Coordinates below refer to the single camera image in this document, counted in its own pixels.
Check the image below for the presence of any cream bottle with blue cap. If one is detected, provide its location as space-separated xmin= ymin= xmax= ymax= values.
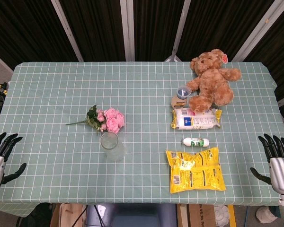
xmin=171 ymin=86 xmax=192 ymax=109

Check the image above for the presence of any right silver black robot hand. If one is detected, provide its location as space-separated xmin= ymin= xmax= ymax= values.
xmin=250 ymin=133 xmax=284 ymax=196

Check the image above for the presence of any white plastic bag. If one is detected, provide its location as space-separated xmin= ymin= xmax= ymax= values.
xmin=214 ymin=204 xmax=230 ymax=227

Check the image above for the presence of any brown cardboard box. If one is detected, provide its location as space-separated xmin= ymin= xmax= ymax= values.
xmin=188 ymin=204 xmax=216 ymax=227

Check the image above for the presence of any white crumpled object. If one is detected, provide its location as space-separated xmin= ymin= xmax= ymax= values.
xmin=255 ymin=207 xmax=277 ymax=223

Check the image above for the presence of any clear glass cup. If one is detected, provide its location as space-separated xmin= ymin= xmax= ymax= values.
xmin=99 ymin=132 xmax=127 ymax=162

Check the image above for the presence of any brown teddy bear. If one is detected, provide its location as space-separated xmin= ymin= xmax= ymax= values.
xmin=185 ymin=48 xmax=242 ymax=113

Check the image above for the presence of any yellow chip bag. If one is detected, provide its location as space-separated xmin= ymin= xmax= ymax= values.
xmin=165 ymin=147 xmax=227 ymax=194

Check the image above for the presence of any wooden board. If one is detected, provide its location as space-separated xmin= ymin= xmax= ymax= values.
xmin=49 ymin=203 xmax=84 ymax=227

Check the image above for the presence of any green grid-patterned table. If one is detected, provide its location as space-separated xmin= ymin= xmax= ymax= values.
xmin=0 ymin=61 xmax=284 ymax=217

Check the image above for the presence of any small white green bottle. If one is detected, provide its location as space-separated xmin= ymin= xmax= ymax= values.
xmin=181 ymin=137 xmax=209 ymax=148

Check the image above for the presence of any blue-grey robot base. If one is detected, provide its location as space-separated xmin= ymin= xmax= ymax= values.
xmin=85 ymin=203 xmax=178 ymax=227

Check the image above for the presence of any white wet wipes pack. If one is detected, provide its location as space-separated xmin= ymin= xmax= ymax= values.
xmin=171 ymin=107 xmax=222 ymax=130

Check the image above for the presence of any pink rose bouquet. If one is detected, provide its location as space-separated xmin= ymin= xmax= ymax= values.
xmin=65 ymin=105 xmax=125 ymax=134

